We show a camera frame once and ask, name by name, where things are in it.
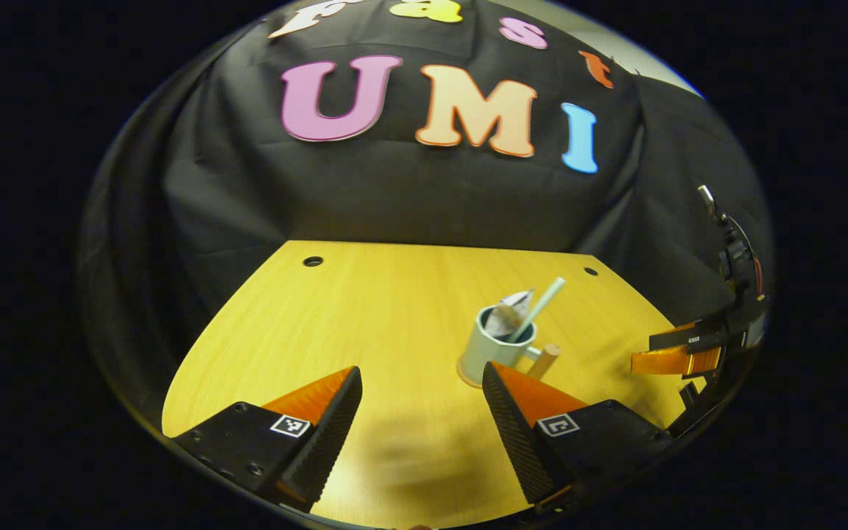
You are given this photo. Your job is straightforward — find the black backdrop cloth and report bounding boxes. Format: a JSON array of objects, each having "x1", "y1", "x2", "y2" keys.
[{"x1": 78, "y1": 0, "x2": 771, "y2": 442}]

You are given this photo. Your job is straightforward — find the white toothpaste tube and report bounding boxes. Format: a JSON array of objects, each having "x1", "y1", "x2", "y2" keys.
[{"x1": 484, "y1": 290, "x2": 535, "y2": 339}]

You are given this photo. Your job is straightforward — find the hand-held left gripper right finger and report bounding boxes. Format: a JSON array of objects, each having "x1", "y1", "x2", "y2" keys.
[{"x1": 481, "y1": 361, "x2": 675, "y2": 509}]

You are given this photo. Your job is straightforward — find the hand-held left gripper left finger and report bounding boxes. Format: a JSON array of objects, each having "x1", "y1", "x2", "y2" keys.
[{"x1": 172, "y1": 366, "x2": 364, "y2": 514}]

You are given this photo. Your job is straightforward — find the pale green cup wooden handle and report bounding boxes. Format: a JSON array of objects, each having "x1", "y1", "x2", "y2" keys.
[{"x1": 456, "y1": 305, "x2": 562, "y2": 389}]

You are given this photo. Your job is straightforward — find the yellow wooden desktop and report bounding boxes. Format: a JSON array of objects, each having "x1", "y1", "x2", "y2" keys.
[{"x1": 161, "y1": 240, "x2": 708, "y2": 529}]

